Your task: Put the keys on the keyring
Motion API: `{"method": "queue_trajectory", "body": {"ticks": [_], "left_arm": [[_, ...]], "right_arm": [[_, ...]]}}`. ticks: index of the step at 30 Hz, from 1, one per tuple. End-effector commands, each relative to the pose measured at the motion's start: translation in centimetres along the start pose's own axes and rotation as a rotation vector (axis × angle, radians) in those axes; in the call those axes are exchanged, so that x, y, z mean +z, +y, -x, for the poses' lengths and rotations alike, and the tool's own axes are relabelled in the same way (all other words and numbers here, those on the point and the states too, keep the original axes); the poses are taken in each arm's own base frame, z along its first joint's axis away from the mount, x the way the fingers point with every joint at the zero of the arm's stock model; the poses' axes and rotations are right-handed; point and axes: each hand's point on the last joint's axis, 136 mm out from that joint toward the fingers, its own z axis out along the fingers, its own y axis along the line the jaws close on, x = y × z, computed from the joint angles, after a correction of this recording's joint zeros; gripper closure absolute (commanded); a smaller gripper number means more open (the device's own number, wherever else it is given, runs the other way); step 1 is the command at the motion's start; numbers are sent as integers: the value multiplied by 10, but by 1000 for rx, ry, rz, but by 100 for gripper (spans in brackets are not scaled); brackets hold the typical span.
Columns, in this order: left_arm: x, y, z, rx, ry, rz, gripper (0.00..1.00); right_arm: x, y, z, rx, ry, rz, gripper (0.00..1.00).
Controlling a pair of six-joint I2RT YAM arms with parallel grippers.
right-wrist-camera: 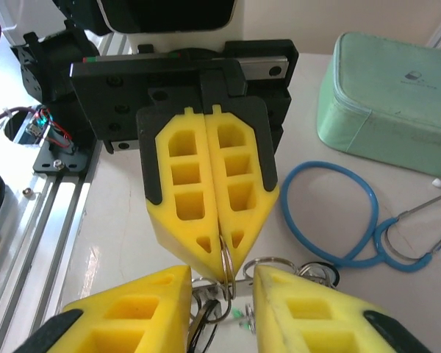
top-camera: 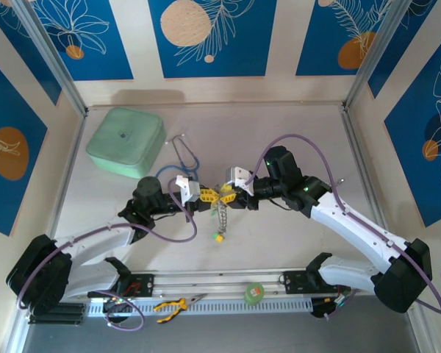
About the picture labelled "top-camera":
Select aluminium frame post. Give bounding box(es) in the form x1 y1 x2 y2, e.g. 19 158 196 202
343 0 409 111
12 0 88 117

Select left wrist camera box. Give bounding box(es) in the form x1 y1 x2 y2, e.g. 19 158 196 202
175 175 202 205

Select long aluminium base rail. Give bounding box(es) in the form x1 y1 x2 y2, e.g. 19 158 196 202
16 270 422 301

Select black extrusion stack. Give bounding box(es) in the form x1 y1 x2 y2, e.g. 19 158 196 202
28 302 86 325

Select blue panel with orange circle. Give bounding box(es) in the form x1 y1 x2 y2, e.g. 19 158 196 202
295 0 404 77
384 35 441 228
0 53 49 236

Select blue floral wall panel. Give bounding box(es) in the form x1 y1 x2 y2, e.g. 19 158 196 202
24 0 135 82
367 0 441 99
0 0 62 106

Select green tape roll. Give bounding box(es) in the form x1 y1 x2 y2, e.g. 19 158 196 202
244 282 265 306

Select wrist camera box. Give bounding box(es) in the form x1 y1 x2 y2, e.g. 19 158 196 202
224 166 255 195
175 175 202 205

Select metal keyring disc with keys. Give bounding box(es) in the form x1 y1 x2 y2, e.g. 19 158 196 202
208 182 232 244

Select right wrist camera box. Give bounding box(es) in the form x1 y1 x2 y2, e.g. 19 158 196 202
224 166 255 195

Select mint green zip pouch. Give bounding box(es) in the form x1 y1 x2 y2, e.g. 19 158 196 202
85 107 167 180

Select grey slotted cable duct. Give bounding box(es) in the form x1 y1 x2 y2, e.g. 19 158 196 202
86 297 313 317

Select yellow black pliers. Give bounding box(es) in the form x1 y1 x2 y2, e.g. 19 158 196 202
153 293 209 324

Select blue stethoscope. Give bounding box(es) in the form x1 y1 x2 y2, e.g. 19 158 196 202
154 134 201 181

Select blue panel with beige circle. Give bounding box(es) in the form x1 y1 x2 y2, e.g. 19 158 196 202
148 0 279 79

